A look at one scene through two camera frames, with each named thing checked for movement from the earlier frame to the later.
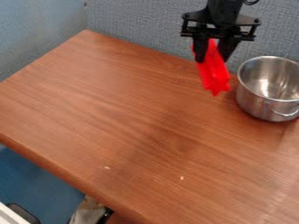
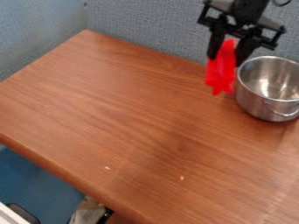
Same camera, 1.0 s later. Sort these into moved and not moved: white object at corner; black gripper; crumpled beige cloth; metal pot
Moved: black gripper
Not moved: crumpled beige cloth; white object at corner; metal pot
